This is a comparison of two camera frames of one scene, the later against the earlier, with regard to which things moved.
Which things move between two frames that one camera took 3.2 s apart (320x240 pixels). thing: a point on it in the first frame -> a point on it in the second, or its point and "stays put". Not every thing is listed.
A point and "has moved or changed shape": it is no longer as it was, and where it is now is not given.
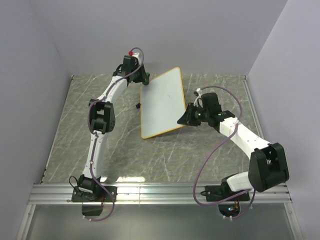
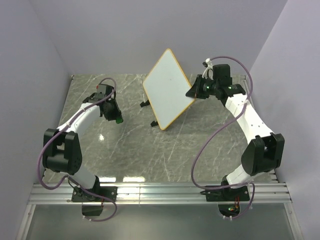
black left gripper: x=144 y=78 -> x=117 y=113
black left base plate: x=102 y=195 stays put
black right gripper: x=187 y=118 -> x=195 y=90
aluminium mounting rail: x=147 y=194 stays put
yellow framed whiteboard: x=162 y=100 has moved or changed shape
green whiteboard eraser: x=147 y=82 -> x=119 y=120
